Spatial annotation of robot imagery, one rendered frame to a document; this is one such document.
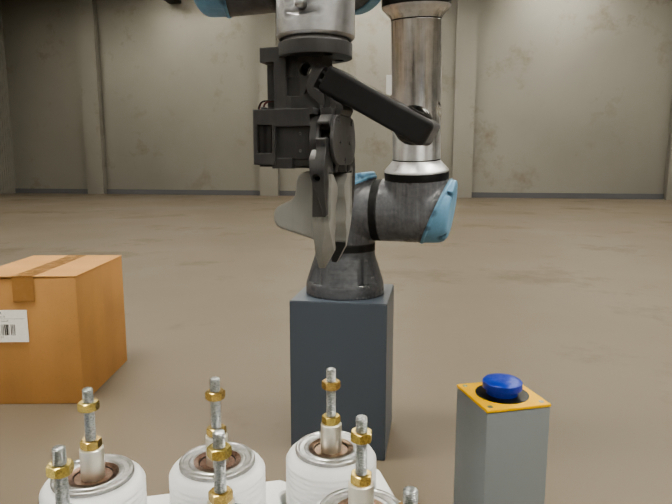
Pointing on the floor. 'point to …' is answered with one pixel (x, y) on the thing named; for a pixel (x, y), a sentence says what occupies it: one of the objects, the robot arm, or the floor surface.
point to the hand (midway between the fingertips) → (336, 252)
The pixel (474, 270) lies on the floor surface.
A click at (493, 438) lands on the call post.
